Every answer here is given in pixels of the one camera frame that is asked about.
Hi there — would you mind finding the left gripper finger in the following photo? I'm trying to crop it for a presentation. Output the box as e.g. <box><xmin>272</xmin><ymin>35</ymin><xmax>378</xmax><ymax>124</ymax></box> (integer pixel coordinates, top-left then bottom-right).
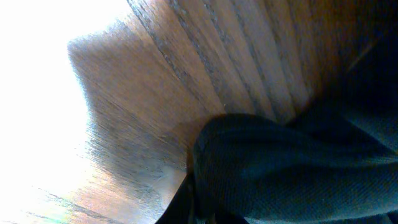
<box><xmin>155</xmin><ymin>174</ymin><xmax>197</xmax><ymax>224</ymax></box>

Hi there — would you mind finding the black polo shirt white logo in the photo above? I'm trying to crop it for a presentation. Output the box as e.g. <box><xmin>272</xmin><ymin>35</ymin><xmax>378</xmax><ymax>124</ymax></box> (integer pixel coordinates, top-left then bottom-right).
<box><xmin>186</xmin><ymin>30</ymin><xmax>398</xmax><ymax>224</ymax></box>

